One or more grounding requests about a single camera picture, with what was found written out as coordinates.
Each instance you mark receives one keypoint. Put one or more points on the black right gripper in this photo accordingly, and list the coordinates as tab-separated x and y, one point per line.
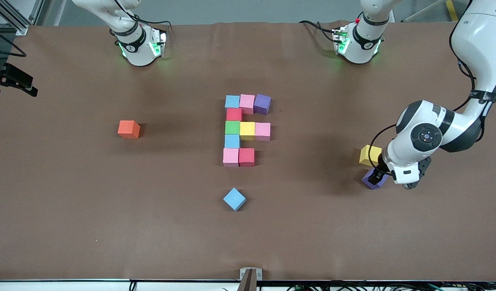
14	78

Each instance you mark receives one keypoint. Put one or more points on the purple foam block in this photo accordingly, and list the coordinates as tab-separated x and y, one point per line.
368	184
262	104

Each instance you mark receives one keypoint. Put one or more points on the yellow foam block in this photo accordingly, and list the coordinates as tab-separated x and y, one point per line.
247	130
369	155

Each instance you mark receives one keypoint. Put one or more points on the pink foam block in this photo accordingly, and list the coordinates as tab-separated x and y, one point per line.
246	104
262	131
230	157

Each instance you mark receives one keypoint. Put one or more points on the red foam block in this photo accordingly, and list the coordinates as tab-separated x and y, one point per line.
234	114
246	157

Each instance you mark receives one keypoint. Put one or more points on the blue foam block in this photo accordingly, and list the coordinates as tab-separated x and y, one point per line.
234	198
232	141
232	102

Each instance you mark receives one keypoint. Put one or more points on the green foam block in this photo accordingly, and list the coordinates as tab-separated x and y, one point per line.
232	127

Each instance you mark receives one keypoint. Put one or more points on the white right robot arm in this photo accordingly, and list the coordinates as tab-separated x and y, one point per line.
139	52

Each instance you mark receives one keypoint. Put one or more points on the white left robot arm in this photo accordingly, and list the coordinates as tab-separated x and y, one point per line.
478	36

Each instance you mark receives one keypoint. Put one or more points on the orange foam block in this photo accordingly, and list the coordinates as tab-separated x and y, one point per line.
128	128

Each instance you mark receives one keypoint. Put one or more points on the brown table cover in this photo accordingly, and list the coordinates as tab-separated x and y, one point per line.
110	226

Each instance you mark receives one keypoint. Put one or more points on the aluminium frame post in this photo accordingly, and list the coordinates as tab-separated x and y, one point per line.
21	29

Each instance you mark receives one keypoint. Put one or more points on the metal table edge bracket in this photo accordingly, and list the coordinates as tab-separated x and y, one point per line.
244	274

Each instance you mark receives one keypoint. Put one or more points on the white table edge rail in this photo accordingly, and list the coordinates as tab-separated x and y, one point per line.
70	286

